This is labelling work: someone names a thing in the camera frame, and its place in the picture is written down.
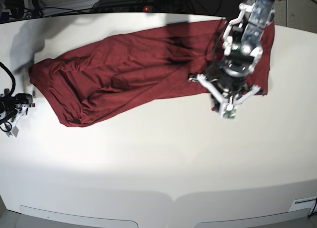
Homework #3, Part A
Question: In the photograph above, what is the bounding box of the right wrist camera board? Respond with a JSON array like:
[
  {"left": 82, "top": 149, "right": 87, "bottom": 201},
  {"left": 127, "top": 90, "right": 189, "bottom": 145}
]
[{"left": 6, "top": 126, "right": 19, "bottom": 137}]

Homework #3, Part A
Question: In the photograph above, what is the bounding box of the black power strip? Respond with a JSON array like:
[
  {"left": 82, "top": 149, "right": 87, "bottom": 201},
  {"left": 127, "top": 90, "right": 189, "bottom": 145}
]
[{"left": 91, "top": 5, "right": 153, "bottom": 13}]

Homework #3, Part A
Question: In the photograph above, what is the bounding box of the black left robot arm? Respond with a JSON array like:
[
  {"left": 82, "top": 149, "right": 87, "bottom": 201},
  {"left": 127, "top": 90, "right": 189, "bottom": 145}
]
[{"left": 189, "top": 0, "right": 277, "bottom": 114}]

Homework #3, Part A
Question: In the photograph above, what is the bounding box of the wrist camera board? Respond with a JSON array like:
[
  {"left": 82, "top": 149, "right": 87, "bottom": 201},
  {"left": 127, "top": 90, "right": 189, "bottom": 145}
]
[
  {"left": 219, "top": 104, "right": 238, "bottom": 120},
  {"left": 6, "top": 126, "right": 19, "bottom": 137}
]

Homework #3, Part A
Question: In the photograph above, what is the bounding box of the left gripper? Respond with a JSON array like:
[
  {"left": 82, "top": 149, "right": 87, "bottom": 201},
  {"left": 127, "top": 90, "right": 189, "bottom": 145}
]
[{"left": 188, "top": 64, "right": 263, "bottom": 107}]

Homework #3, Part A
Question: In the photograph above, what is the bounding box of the white label plate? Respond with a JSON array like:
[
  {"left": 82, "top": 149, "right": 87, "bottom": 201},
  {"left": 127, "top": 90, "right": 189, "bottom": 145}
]
[{"left": 289, "top": 196, "right": 317, "bottom": 213}]

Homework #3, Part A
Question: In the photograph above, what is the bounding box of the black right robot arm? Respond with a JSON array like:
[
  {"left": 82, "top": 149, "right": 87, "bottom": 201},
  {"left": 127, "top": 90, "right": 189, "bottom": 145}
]
[{"left": 0, "top": 62, "right": 36, "bottom": 137}]

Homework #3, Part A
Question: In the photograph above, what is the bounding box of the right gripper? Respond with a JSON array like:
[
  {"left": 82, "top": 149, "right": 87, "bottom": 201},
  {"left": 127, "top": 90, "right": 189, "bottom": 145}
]
[{"left": 0, "top": 93, "right": 35, "bottom": 132}]

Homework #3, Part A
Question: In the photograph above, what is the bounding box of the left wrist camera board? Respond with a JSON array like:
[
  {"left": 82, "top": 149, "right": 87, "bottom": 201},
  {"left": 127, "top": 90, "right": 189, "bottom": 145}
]
[{"left": 219, "top": 104, "right": 238, "bottom": 120}]

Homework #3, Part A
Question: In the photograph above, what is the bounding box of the dark red long-sleeve shirt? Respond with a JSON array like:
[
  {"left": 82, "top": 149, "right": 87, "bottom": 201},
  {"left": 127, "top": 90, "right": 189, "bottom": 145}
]
[{"left": 29, "top": 18, "right": 275, "bottom": 129}]

